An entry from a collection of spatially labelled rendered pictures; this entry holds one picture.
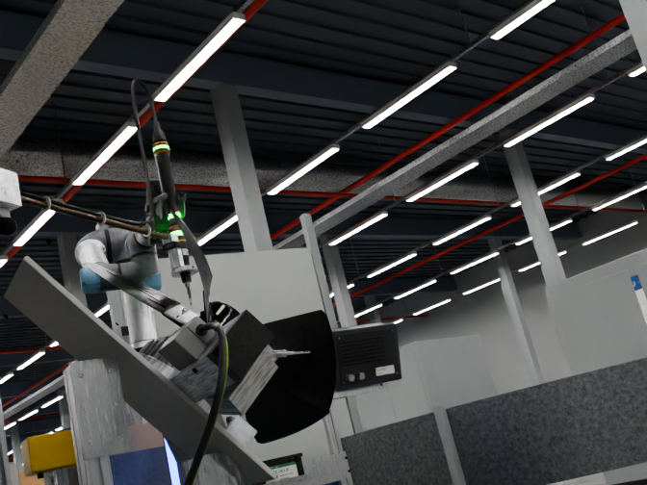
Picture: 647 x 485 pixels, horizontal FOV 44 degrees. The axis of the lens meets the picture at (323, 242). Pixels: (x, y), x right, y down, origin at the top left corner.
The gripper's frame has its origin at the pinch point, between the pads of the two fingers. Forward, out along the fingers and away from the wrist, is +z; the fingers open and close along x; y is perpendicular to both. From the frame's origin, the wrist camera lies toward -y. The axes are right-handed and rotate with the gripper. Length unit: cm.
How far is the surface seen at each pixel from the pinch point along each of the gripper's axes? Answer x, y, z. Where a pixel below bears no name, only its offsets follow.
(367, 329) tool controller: -71, 37, -32
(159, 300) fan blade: 10.3, 29.1, 3.2
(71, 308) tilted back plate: 36, 33, 21
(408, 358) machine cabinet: -633, -43, -759
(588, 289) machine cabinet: -552, -27, -341
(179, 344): 21, 47, 39
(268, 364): 2, 53, 36
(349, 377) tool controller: -61, 51, -33
